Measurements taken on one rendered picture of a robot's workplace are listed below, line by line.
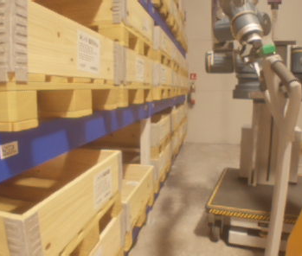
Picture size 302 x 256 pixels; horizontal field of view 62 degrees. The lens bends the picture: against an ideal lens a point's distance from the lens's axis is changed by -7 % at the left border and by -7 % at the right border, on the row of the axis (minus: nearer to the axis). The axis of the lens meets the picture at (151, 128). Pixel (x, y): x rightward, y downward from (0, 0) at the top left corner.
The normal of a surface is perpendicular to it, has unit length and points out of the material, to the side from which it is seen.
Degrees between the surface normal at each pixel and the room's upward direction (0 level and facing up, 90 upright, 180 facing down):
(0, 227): 90
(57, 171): 90
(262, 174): 90
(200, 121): 90
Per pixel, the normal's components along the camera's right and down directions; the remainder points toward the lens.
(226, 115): -0.21, 0.14
